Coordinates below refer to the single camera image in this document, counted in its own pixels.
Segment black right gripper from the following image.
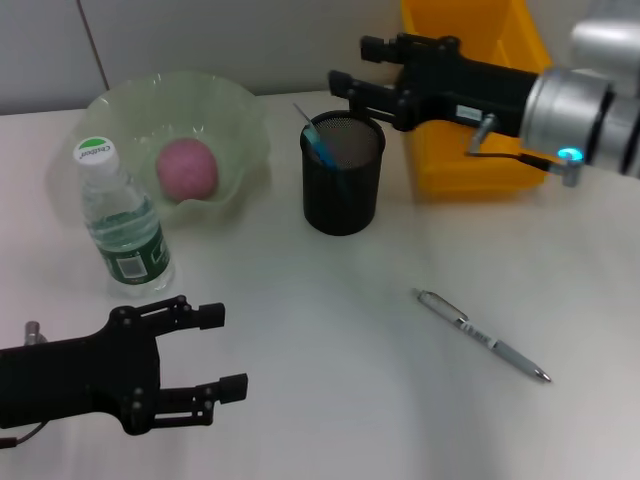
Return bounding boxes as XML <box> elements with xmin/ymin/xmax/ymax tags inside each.
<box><xmin>327</xmin><ymin>32</ymin><xmax>542</xmax><ymax>137</ymax></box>

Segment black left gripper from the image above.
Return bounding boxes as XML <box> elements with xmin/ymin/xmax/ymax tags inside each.
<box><xmin>0</xmin><ymin>294</ymin><xmax>250</xmax><ymax>437</ymax></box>

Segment transparent plastic ruler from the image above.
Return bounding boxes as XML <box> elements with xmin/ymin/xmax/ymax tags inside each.
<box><xmin>292</xmin><ymin>102</ymin><xmax>321</xmax><ymax>151</ymax></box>

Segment blue plastic scissors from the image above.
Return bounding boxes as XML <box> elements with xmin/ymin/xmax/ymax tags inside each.
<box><xmin>304</xmin><ymin>121</ymin><xmax>354</xmax><ymax>204</ymax></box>

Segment clear bottle with green label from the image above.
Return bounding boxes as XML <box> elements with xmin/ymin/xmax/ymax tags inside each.
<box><xmin>73</xmin><ymin>134</ymin><xmax>177</xmax><ymax>298</ymax></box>

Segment pink peach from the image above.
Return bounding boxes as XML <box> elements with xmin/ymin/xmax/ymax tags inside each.
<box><xmin>155</xmin><ymin>138</ymin><xmax>220</xmax><ymax>203</ymax></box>

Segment silver pen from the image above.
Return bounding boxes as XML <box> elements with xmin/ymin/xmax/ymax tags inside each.
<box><xmin>413</xmin><ymin>288</ymin><xmax>554</xmax><ymax>385</ymax></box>

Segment black mesh pen holder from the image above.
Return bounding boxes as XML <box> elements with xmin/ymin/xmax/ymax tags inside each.
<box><xmin>299</xmin><ymin>110</ymin><xmax>387</xmax><ymax>236</ymax></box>

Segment pale green glass fruit plate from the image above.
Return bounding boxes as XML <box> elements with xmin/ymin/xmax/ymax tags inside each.
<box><xmin>64</xmin><ymin>72</ymin><xmax>271</xmax><ymax>231</ymax></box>

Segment yellow plastic bin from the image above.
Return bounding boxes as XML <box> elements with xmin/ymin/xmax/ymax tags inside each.
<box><xmin>398</xmin><ymin>0</ymin><xmax>555</xmax><ymax>194</ymax></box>

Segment left gripper cable with connector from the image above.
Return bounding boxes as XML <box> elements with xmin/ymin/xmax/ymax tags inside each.
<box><xmin>0</xmin><ymin>319</ymin><xmax>50</xmax><ymax>450</ymax></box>

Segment gripper cable with connector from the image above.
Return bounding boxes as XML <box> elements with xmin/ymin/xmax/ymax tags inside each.
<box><xmin>0</xmin><ymin>319</ymin><xmax>50</xmax><ymax>450</ymax></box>
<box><xmin>466</xmin><ymin>112</ymin><xmax>585</xmax><ymax>188</ymax></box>

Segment right gripper cable with connector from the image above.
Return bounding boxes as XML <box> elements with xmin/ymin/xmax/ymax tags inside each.
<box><xmin>466</xmin><ymin>112</ymin><xmax>585</xmax><ymax>188</ymax></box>

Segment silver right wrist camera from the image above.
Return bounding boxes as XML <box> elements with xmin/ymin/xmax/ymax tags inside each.
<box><xmin>569</xmin><ymin>0</ymin><xmax>640</xmax><ymax>77</ymax></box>

